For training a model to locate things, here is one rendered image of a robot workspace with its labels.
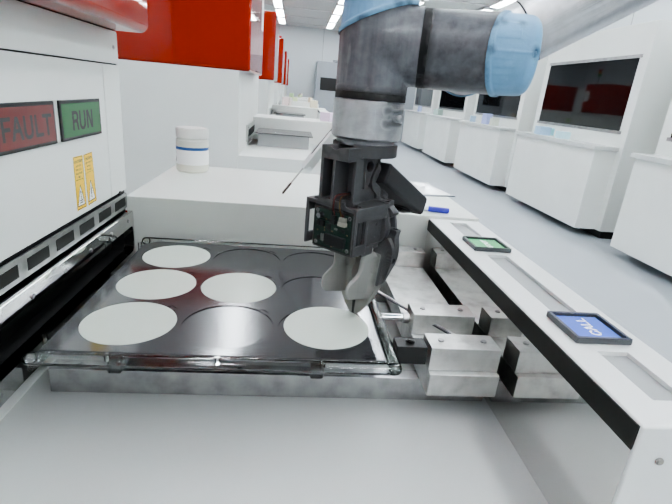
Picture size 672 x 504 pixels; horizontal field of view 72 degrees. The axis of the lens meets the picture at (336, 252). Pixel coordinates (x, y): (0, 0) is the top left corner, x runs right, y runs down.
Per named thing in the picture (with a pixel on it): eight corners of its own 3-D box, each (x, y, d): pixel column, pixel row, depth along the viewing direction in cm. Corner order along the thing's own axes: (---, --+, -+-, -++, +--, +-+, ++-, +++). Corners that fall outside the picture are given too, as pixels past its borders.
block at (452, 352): (428, 370, 51) (432, 346, 50) (420, 353, 54) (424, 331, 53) (497, 372, 52) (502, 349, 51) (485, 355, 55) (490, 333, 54)
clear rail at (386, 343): (389, 378, 47) (390, 367, 47) (349, 254, 83) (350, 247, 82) (402, 379, 47) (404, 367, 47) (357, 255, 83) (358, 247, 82)
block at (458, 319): (411, 334, 58) (414, 313, 57) (405, 321, 62) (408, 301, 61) (471, 336, 59) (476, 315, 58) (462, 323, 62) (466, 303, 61)
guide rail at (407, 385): (50, 391, 51) (47, 368, 50) (59, 381, 53) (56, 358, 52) (482, 401, 56) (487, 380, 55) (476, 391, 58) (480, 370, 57)
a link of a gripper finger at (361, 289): (329, 324, 55) (336, 251, 52) (359, 310, 59) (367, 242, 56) (350, 334, 53) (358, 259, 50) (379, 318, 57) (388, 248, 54)
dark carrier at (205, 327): (39, 355, 45) (38, 349, 45) (147, 243, 77) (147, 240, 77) (385, 365, 49) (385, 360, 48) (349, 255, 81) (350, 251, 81)
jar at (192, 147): (172, 171, 101) (171, 127, 98) (180, 166, 108) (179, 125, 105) (205, 174, 102) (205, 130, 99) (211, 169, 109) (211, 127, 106)
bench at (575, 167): (574, 237, 460) (633, 16, 395) (499, 197, 630) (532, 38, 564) (672, 244, 472) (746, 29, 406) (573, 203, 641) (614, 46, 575)
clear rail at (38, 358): (19, 368, 43) (16, 355, 43) (27, 360, 45) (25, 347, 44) (402, 379, 47) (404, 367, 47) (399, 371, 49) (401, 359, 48)
